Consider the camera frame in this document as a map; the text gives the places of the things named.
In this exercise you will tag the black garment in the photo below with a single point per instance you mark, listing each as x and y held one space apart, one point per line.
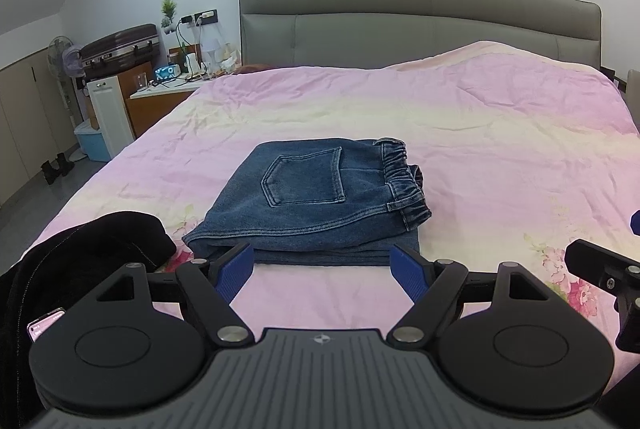
75 254

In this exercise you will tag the beige wardrobe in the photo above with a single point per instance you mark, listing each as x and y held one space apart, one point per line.
25 124

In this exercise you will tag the drinking glass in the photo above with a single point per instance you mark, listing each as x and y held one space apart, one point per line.
140 81

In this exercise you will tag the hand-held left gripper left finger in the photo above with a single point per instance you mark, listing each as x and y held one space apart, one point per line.
235 271

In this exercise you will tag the grey chair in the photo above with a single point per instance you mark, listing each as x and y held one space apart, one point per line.
634 99

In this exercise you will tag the white table lamp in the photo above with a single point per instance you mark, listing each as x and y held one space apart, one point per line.
211 51

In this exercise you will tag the wooden nightstand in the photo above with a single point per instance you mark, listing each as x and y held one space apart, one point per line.
150 111

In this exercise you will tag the blue plastic bin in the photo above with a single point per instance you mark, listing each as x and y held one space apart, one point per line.
92 141

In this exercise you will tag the blue display clock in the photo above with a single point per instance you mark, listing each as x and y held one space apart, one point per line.
167 73

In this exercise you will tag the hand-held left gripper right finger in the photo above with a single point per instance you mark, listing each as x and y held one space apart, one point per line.
407 274

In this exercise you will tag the white slatted cabinet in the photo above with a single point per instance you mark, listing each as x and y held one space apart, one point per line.
112 116

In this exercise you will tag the blue denim pants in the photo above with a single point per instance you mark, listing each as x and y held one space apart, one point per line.
300 219

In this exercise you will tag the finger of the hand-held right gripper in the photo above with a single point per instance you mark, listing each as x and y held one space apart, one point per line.
636 223
590 261

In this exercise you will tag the standing electric fan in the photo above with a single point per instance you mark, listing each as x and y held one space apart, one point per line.
65 59

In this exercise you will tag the dark brown suitcase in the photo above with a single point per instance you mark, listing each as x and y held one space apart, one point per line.
120 49

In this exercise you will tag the pink floral bedsheet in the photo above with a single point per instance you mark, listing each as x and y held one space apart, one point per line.
450 119

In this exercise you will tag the grey padded headboard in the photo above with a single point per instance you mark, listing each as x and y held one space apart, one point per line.
400 19

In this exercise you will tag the brown pillow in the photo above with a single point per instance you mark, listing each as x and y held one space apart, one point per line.
255 69

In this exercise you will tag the small green potted plant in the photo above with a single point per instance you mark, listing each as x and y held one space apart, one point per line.
168 11

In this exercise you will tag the black wall power outlet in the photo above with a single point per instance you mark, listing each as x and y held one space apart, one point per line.
205 17

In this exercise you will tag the black boot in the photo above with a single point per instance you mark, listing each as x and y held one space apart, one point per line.
65 163
50 173

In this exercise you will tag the pink smartphone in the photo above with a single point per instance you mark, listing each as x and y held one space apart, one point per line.
45 324

